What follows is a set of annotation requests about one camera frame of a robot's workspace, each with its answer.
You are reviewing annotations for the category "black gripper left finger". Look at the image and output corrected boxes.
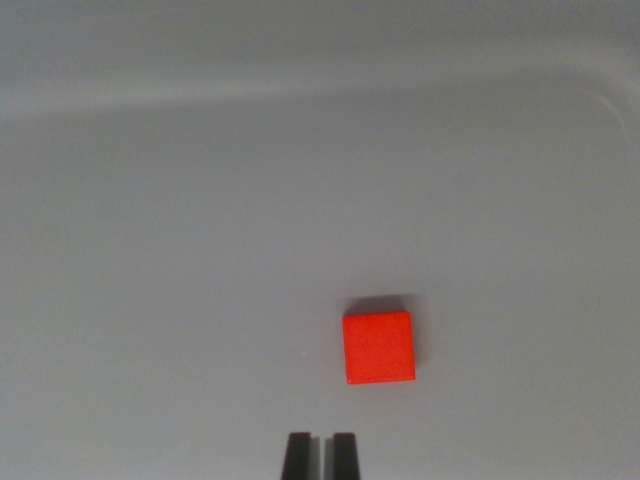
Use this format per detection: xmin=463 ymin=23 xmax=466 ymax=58
xmin=281 ymin=431 xmax=321 ymax=480

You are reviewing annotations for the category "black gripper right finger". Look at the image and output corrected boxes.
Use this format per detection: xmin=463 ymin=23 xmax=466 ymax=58
xmin=324 ymin=432 xmax=362 ymax=480

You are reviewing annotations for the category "red cube block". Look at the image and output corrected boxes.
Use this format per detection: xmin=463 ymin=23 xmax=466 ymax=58
xmin=341 ymin=309 xmax=417 ymax=387

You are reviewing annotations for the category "white plastic bin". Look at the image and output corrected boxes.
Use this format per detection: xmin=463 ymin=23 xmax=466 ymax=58
xmin=0 ymin=0 xmax=640 ymax=480

